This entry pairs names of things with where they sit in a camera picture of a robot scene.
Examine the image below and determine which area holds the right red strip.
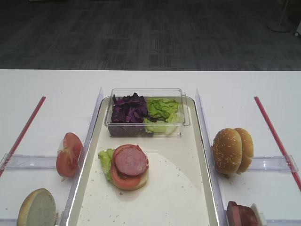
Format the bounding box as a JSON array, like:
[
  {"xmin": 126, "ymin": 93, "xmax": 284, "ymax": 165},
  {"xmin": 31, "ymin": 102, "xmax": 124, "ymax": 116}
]
[{"xmin": 254, "ymin": 96, "xmax": 301, "ymax": 190}]

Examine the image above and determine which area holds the standing tomato slice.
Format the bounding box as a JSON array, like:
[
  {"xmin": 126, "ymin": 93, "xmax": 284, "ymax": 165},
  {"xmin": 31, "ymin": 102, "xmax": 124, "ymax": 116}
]
[{"xmin": 56, "ymin": 132, "xmax": 83, "ymax": 178}]

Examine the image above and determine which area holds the floor stand base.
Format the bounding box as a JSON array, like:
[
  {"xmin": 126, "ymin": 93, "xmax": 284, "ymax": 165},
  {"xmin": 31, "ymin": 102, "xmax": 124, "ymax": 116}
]
[{"xmin": 266, "ymin": 0, "xmax": 290, "ymax": 33}]

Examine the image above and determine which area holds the bottom bun half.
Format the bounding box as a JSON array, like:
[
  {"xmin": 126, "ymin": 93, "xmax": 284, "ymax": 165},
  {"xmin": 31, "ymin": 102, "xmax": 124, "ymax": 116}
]
[{"xmin": 119, "ymin": 164, "xmax": 149, "ymax": 191}]

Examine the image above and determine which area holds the right clear cross rail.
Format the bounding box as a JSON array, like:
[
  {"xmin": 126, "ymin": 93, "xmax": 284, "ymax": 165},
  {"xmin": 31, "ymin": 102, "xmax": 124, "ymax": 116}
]
[{"xmin": 247, "ymin": 155, "xmax": 299, "ymax": 173}]

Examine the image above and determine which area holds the tomato slice on bun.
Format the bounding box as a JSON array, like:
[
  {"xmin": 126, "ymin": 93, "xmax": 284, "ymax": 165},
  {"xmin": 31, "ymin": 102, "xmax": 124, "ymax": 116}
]
[{"xmin": 110, "ymin": 164, "xmax": 144, "ymax": 191}]

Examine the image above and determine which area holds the red strip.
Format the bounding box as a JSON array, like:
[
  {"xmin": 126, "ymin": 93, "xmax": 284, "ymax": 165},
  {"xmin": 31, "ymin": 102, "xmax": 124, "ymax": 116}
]
[
  {"xmin": 0, "ymin": 96, "xmax": 46, "ymax": 176},
  {"xmin": 254, "ymin": 96, "xmax": 301, "ymax": 190}
]

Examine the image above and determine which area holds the sesame bun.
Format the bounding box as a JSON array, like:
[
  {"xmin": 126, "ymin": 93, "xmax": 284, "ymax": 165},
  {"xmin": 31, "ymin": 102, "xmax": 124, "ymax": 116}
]
[
  {"xmin": 212, "ymin": 128, "xmax": 242, "ymax": 175},
  {"xmin": 235, "ymin": 128, "xmax": 253, "ymax": 174}
]

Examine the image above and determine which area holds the rear standing ham slice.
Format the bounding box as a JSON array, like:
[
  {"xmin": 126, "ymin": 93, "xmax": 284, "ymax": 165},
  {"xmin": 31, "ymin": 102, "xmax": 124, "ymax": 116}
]
[{"xmin": 226, "ymin": 201, "xmax": 241, "ymax": 226}]

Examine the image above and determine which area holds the white caster wheel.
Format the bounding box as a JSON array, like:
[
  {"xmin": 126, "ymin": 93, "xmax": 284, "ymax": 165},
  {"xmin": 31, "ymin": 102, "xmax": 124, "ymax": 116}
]
[{"xmin": 294, "ymin": 32, "xmax": 301, "ymax": 37}]

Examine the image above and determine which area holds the metal serving tray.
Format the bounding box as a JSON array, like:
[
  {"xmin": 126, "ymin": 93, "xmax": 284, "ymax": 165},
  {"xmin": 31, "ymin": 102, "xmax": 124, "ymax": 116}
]
[{"xmin": 68, "ymin": 98, "xmax": 217, "ymax": 226}]

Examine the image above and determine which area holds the left red strip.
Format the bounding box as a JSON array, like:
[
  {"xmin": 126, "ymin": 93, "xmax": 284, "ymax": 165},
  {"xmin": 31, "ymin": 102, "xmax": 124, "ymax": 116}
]
[{"xmin": 0, "ymin": 96, "xmax": 46, "ymax": 176}]

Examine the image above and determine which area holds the standing ham slice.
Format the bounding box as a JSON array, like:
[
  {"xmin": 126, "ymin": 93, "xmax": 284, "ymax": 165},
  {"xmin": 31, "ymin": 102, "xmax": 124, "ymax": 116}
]
[
  {"xmin": 226, "ymin": 201, "xmax": 241, "ymax": 226},
  {"xmin": 238, "ymin": 205, "xmax": 259, "ymax": 226}
]

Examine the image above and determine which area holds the clear cross rail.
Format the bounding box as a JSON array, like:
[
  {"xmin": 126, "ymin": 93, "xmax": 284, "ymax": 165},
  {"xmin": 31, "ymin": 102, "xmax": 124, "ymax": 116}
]
[
  {"xmin": 247, "ymin": 155, "xmax": 299, "ymax": 173},
  {"xmin": 0, "ymin": 154, "xmax": 56, "ymax": 170}
]

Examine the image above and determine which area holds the left clear cross rail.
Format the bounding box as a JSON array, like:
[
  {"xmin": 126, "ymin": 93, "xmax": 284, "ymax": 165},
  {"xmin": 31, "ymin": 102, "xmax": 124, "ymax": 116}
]
[{"xmin": 0, "ymin": 154, "xmax": 56, "ymax": 170}]

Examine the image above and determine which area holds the white slice holder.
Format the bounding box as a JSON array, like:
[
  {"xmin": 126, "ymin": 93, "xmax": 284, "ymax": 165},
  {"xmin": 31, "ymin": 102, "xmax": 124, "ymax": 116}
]
[{"xmin": 251, "ymin": 203, "xmax": 268, "ymax": 226}]

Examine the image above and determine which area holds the clear acrylic divider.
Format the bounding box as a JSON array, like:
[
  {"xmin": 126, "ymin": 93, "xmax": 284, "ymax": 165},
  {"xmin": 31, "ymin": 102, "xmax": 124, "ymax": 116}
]
[
  {"xmin": 56, "ymin": 87, "xmax": 103, "ymax": 226},
  {"xmin": 195, "ymin": 89, "xmax": 229, "ymax": 226}
]

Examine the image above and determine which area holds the left clear acrylic divider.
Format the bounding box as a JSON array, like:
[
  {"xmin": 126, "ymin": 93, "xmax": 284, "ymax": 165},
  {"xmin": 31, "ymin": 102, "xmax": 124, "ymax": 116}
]
[{"xmin": 56, "ymin": 87, "xmax": 103, "ymax": 226}]

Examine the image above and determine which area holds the green lettuce pile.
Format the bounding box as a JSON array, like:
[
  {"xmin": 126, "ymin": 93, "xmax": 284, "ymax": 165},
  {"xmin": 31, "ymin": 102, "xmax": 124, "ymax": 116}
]
[{"xmin": 143, "ymin": 98, "xmax": 184, "ymax": 136}]

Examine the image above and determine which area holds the rear sesame bun top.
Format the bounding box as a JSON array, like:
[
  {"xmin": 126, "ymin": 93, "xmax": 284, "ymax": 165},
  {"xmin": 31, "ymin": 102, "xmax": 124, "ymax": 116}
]
[{"xmin": 235, "ymin": 128, "xmax": 253, "ymax": 174}]

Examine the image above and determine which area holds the clear plastic container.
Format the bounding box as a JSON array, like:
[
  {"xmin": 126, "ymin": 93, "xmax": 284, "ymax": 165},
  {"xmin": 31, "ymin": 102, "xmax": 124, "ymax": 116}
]
[{"xmin": 104, "ymin": 88, "xmax": 190, "ymax": 137}]

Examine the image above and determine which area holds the front standing ham slice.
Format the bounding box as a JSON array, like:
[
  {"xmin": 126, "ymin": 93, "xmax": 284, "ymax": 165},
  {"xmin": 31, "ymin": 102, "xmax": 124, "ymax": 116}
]
[{"xmin": 238, "ymin": 205, "xmax": 259, "ymax": 226}]

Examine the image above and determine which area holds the cut bun half left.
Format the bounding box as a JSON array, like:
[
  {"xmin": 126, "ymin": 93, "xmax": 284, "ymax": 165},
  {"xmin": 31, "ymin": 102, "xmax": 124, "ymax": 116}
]
[{"xmin": 16, "ymin": 188, "xmax": 56, "ymax": 226}]

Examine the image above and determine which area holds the right clear acrylic divider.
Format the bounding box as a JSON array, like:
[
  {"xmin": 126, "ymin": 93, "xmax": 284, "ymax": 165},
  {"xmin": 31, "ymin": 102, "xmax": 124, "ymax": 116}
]
[{"xmin": 195, "ymin": 89, "xmax": 229, "ymax": 226}]

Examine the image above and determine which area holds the front sesame bun top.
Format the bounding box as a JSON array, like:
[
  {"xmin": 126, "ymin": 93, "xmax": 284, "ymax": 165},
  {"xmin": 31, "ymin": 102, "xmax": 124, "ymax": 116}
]
[{"xmin": 212, "ymin": 128, "xmax": 242, "ymax": 175}]

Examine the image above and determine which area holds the purple cabbage pile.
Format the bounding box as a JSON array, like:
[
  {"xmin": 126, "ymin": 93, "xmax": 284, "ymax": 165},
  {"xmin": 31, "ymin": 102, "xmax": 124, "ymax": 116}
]
[{"xmin": 109, "ymin": 93, "xmax": 154, "ymax": 137}]

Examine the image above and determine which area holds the lettuce leaf under tomato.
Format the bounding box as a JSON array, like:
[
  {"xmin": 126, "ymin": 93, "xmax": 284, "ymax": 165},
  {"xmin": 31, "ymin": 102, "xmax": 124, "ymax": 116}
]
[{"xmin": 98, "ymin": 148, "xmax": 115, "ymax": 181}]

